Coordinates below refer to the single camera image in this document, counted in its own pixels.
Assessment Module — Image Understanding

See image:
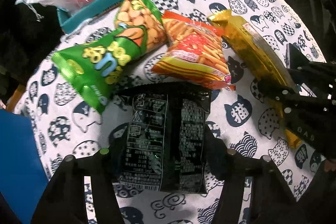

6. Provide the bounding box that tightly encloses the gold long snack pack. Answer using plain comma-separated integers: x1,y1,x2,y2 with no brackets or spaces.
207,9,304,149

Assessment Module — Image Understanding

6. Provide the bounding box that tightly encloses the black snack bag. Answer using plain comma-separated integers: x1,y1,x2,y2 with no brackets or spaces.
118,82,212,194

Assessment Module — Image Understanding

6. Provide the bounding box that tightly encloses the blue cardboard box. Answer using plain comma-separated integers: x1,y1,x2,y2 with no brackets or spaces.
1,110,49,223

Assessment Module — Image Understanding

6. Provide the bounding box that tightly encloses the cat pattern tablecloth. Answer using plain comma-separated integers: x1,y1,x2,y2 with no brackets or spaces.
15,0,324,223

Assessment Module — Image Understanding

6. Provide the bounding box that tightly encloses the red fries snack bag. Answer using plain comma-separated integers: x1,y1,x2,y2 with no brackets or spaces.
151,11,236,91

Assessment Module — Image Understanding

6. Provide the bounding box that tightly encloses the green peanut snack bag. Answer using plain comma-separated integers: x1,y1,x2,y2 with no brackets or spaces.
51,0,167,113

